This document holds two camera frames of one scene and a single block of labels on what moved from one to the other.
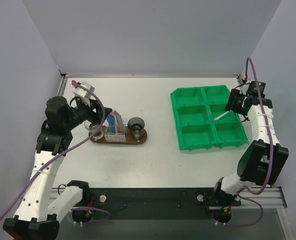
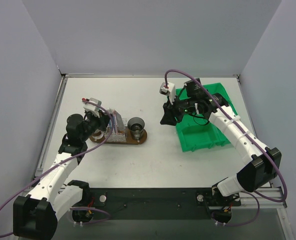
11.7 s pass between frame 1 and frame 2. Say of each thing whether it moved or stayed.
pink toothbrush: stayed
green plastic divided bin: stayed
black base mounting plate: stayed
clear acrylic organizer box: moved
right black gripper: moved
